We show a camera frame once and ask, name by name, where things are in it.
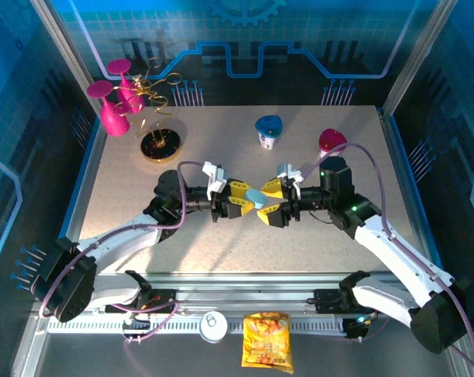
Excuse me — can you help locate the white cup blue lid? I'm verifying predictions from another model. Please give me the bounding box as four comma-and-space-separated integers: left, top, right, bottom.
254, 114, 284, 151

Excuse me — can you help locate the pink wine glass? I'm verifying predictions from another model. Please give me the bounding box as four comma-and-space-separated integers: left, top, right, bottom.
105, 58, 147, 115
86, 80, 130, 137

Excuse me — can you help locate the white drink can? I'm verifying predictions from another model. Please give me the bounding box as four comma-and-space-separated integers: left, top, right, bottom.
199, 310, 229, 345

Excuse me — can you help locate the yellow chips bag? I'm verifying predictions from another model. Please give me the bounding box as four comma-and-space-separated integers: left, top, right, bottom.
240, 311, 296, 375

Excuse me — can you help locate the gold wire stand black base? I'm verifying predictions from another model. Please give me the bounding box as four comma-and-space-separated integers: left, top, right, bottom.
114, 57, 184, 164

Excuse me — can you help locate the aluminium front rail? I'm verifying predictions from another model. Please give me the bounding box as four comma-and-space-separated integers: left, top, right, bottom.
24, 270, 461, 339

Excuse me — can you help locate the aluminium right rear post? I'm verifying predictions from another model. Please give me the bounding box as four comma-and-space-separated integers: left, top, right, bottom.
377, 0, 460, 123

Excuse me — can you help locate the aluminium post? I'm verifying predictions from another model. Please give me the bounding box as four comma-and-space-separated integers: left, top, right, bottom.
377, 0, 460, 123
27, 0, 108, 119

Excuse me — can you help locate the aluminium left rear post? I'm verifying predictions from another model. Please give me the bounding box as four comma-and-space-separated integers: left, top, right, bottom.
27, 0, 108, 119

